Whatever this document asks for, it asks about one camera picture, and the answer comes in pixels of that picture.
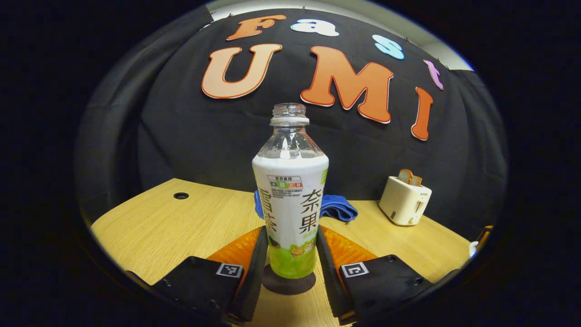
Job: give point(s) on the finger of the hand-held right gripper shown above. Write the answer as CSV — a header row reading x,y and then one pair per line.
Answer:
x,y
484,235

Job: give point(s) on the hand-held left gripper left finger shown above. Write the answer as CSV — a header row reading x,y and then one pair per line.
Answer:
x,y
256,281

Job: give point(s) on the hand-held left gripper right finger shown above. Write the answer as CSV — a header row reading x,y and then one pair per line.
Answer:
x,y
329,281

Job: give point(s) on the dark round coaster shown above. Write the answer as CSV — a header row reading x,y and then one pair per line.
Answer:
x,y
290,286

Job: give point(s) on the clear water bottle white label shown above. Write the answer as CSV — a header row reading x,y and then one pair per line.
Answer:
x,y
290,204

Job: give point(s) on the blue towel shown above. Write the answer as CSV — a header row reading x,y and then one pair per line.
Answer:
x,y
338,208

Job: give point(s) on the toasted bread slice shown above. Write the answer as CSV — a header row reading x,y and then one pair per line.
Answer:
x,y
417,181
405,176

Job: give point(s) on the white toaster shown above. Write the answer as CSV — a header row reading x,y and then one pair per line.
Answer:
x,y
401,202

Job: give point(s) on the black backdrop cloth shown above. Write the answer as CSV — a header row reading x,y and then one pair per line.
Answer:
x,y
181,136

